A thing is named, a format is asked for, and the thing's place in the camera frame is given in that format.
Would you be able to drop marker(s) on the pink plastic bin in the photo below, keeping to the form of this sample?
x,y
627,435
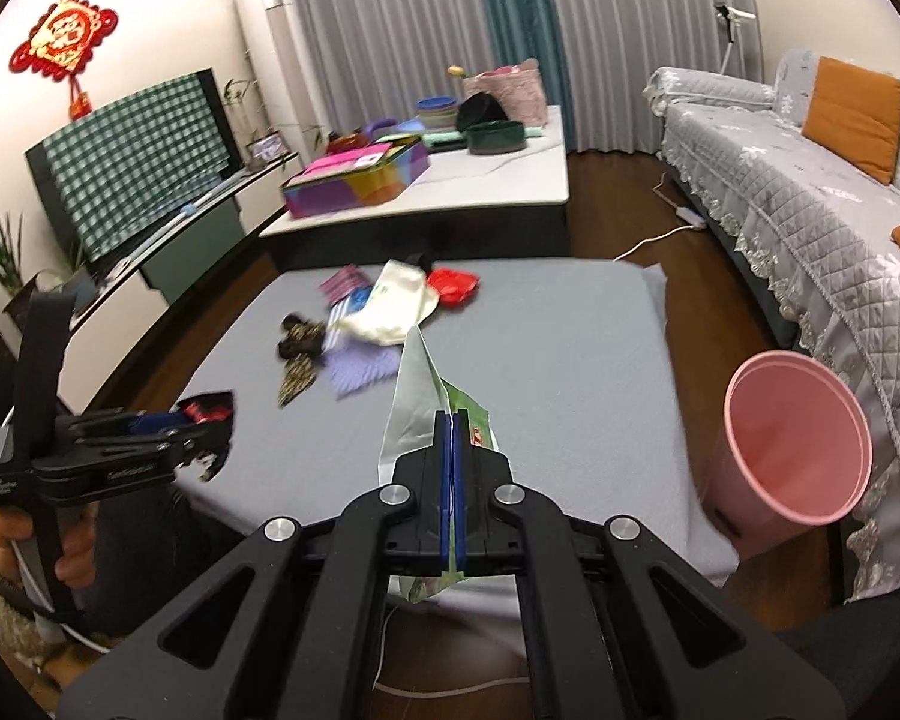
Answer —
x,y
795,450

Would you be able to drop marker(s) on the silver green snack bag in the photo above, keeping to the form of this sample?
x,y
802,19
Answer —
x,y
412,405

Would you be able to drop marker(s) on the purple foam net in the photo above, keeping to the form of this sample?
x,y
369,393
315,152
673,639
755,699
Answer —
x,y
360,371

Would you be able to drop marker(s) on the cream plastic bag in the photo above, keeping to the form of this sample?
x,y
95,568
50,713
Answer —
x,y
394,300

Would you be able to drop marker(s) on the teal curtain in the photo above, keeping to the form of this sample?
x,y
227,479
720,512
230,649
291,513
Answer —
x,y
521,15

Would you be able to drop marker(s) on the pink lace basket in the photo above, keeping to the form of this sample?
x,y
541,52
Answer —
x,y
521,90

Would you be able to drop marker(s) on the stack of blue bowls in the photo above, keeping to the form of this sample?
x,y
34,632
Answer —
x,y
436,111

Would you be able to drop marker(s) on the black snack wrapper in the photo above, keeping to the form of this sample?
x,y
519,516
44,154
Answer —
x,y
208,409

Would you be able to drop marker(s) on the television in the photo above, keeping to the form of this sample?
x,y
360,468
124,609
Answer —
x,y
41,180

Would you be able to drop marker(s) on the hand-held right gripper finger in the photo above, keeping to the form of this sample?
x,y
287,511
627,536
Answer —
x,y
444,499
462,499

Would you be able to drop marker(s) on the grey quilted sofa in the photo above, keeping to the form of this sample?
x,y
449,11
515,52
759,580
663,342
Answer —
x,y
810,240

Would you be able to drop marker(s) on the grey curtain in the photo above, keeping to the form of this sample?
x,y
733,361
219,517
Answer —
x,y
375,30
645,37

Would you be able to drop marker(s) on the bamboo plant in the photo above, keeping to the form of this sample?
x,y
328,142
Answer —
x,y
240,105

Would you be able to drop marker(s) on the pink wrapper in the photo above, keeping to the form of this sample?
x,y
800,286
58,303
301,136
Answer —
x,y
343,283

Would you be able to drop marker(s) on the person's left hand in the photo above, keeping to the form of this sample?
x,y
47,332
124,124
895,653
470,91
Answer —
x,y
79,547

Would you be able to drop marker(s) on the dark brown wrapper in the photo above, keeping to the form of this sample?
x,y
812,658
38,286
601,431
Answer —
x,y
300,334

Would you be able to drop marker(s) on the black bowl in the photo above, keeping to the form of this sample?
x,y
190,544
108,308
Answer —
x,y
480,109

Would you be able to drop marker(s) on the red knot wall ornament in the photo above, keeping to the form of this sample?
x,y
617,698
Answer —
x,y
64,34

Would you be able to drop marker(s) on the dark green bowl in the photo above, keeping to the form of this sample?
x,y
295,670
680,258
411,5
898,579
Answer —
x,y
496,139

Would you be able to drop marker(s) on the grey table cloth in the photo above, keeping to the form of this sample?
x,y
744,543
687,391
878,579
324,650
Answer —
x,y
570,360

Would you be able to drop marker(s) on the white marble coffee table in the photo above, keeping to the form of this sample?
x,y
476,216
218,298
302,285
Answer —
x,y
480,180

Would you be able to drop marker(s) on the white stand with clip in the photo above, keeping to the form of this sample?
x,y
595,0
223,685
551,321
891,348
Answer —
x,y
733,30

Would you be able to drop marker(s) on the person's left forearm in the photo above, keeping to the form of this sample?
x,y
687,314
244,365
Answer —
x,y
0,615

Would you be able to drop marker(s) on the television cabinet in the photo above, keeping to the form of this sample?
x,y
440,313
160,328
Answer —
x,y
195,232

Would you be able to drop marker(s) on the leopard patterned wrapper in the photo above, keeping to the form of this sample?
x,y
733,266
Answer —
x,y
298,381

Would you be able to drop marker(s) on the iridescent gift box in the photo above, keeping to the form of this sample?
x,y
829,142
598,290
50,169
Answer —
x,y
352,191

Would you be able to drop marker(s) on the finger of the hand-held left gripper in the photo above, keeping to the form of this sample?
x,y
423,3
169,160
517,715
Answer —
x,y
120,424
135,461

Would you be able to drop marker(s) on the green checkered cloth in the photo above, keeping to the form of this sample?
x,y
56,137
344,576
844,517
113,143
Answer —
x,y
135,157

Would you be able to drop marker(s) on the red wrapper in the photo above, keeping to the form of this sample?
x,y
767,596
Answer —
x,y
454,286

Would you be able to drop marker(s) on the photo frame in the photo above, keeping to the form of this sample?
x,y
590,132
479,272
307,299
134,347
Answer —
x,y
265,151

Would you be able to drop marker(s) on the white standing air conditioner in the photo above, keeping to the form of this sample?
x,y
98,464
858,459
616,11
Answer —
x,y
277,60

